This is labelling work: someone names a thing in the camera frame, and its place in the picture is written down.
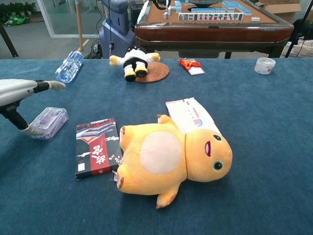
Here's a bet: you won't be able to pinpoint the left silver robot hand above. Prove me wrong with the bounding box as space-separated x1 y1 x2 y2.
0 78 67 137

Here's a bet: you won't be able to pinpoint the small clear plastic card box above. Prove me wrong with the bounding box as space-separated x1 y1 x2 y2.
29 107 69 141

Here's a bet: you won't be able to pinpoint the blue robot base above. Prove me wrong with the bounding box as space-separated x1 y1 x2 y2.
99 0 147 59

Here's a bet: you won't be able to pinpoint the clear plastic water bottle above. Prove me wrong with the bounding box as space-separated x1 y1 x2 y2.
55 50 84 84

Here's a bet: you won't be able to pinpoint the black and white plush doll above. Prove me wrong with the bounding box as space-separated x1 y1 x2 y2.
109 45 161 82

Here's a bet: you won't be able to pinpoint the yellow plush duck toy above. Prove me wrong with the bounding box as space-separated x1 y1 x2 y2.
116 114 233 210

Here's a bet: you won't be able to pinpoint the brown cardboard box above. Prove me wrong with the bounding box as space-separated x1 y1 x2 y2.
254 0 303 24

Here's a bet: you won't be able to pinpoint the green potted plants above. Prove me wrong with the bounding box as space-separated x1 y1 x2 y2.
0 1 37 27

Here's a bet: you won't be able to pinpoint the wooden pole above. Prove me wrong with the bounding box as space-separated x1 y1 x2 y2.
75 0 84 51

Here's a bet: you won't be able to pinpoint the dark book with red band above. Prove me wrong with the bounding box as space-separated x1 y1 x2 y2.
75 118 123 181

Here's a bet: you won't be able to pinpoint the brown woven round coaster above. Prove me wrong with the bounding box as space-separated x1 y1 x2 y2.
134 61 170 84

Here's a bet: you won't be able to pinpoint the white tissue pack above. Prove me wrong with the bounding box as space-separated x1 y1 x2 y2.
165 97 222 135

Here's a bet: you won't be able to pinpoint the orange and white snack packet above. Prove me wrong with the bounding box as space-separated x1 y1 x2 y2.
178 58 206 76

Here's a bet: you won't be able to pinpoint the brown mahjong table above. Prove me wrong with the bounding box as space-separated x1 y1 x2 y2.
134 0 294 59

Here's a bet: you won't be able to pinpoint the row of mahjong tiles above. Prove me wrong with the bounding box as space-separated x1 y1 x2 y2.
178 12 245 22

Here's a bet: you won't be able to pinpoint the blue table cloth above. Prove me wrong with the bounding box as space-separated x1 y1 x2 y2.
0 58 313 235

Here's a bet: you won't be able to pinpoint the round clear plastic jar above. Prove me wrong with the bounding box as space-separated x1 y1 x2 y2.
254 57 276 75

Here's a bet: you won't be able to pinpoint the black tripod stand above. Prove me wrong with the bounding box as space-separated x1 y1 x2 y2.
285 0 313 58

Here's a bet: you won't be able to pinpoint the white plastic basket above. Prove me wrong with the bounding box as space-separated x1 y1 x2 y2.
281 40 313 59

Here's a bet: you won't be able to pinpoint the black floor cable bundle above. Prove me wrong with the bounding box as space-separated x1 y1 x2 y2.
84 40 102 59

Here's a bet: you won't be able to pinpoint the short blue mahjong tile wall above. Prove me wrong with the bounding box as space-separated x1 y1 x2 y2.
190 7 227 13

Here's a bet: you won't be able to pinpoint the long blue mahjong tile wall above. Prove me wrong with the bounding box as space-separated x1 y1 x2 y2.
222 0 252 16

